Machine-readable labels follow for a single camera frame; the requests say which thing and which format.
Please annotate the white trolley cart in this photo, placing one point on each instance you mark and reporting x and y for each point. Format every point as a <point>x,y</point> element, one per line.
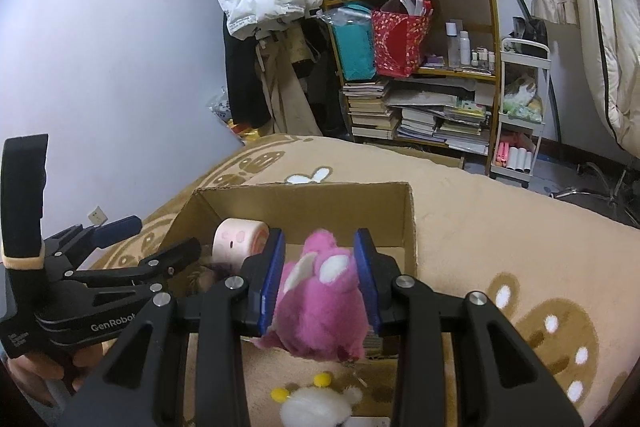
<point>525,43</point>

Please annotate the tall white cosmetic bottle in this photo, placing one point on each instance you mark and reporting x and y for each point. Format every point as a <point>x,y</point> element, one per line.
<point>452,47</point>

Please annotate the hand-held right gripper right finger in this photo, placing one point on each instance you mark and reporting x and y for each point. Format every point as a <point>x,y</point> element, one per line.
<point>365,282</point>

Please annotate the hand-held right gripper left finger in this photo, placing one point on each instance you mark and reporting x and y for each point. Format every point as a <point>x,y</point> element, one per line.
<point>272,282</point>

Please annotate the pink and white rolls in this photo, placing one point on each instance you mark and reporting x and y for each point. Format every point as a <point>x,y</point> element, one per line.
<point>515,157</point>

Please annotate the cardboard box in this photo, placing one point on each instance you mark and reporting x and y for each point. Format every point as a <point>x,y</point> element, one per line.
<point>320,207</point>

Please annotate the pile of books and papers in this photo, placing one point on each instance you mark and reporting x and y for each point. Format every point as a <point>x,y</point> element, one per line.
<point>440,122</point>

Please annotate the beige floral printed blanket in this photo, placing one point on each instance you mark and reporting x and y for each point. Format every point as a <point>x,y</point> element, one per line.
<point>500,232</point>

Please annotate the white wall socket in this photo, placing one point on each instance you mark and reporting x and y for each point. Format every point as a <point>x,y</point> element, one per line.
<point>97,215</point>

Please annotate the person's left hand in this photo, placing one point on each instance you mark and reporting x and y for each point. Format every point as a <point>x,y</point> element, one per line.
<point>35,372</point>

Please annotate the pink plush toy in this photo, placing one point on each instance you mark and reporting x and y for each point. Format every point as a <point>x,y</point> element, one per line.
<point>315,312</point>

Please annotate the beige hanging coat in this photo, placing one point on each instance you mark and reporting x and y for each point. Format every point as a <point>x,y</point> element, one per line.
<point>285,107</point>

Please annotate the black hanging coat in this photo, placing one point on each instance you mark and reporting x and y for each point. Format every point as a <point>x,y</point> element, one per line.
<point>240,77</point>

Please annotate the row of small bottles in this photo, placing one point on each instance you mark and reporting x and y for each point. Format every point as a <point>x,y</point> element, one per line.
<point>482,59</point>

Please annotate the yellow bag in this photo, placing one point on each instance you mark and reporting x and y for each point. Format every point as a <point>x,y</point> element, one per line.
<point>245,132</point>

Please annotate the dark hanging garment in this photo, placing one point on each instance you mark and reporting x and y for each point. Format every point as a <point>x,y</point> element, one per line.
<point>325,102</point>

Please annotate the white and yellow plush toy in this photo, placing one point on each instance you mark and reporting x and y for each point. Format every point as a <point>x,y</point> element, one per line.
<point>310,407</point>

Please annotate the red gift bag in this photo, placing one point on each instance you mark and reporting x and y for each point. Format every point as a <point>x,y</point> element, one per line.
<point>397,44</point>

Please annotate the stack of books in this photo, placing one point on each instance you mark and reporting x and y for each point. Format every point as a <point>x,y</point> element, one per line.
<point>367,109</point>

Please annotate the teal bag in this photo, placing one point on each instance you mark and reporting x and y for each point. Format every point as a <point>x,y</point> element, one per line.
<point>352,52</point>

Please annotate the clear plastic bag of toys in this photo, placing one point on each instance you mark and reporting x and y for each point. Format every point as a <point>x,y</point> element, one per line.
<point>220,104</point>

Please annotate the white padded lounge chair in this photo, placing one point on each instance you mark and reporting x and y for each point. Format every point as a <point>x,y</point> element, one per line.
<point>615,57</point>

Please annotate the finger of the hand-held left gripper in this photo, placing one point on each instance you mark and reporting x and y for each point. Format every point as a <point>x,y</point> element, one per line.
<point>170,257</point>
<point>117,229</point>

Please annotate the pink swirl roll plush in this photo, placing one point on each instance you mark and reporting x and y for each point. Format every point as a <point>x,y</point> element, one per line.
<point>235,242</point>

